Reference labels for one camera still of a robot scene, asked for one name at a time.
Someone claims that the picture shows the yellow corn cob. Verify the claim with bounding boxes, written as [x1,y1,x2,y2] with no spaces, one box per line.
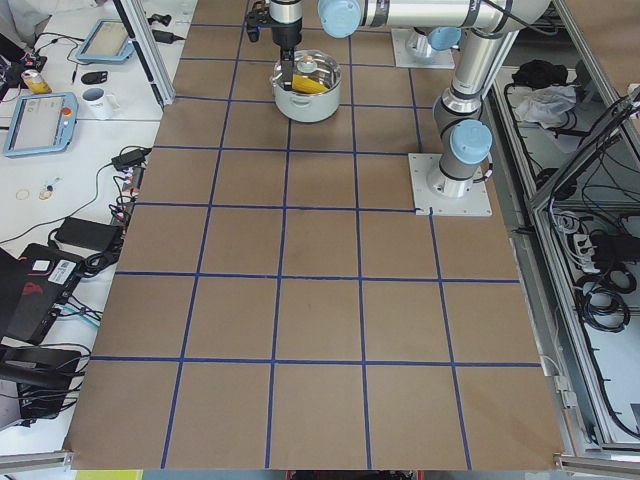
[292,74,329,95]

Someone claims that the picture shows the black power brick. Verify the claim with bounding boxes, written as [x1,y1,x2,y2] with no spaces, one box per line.
[55,217,121,251]

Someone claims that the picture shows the blue teach pendant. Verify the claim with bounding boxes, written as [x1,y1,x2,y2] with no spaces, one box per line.
[3,92,78,158]
[76,19,135,64]

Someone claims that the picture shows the yellow drink can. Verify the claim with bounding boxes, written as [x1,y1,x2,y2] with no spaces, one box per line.
[21,69,52,95]

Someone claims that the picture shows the aluminium frame post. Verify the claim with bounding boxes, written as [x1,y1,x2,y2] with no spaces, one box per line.
[113,0,175,108]

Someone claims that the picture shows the black computer mouse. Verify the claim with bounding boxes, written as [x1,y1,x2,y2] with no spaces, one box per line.
[81,71,108,85]

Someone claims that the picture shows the black cloth bundle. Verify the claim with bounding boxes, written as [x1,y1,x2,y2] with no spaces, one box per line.
[512,59,568,89]

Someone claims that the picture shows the white crumpled cloth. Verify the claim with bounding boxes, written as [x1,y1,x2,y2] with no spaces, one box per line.
[514,86,577,128]

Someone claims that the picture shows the coiled black cables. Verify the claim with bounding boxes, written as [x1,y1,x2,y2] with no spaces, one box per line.
[573,269,632,332]

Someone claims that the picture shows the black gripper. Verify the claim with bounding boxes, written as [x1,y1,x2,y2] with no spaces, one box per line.
[271,20,302,90]

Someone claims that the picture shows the glass pot lid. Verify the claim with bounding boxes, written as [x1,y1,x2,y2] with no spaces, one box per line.
[292,50,342,96]

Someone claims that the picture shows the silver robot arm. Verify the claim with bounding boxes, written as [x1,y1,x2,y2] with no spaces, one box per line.
[267,1,508,91]
[427,1,549,199]

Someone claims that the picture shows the white power strip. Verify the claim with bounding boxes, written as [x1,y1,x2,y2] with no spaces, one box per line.
[571,233,600,274]

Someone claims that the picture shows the small black power adapter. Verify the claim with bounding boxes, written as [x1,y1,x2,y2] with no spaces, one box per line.
[111,147,151,171]

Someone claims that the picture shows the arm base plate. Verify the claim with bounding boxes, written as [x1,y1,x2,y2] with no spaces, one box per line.
[391,28,455,70]
[408,153,492,217]

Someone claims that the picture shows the near blue teach pendant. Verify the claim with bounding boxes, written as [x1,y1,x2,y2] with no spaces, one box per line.
[3,92,78,158]

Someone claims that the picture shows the black laptop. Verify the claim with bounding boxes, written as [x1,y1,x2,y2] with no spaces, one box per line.
[1,243,84,345]

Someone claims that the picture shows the far blue teach pendant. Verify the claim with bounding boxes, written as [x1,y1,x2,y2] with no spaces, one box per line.
[76,19,135,64]

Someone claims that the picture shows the white mug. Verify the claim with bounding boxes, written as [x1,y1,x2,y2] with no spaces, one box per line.
[82,87,121,120]

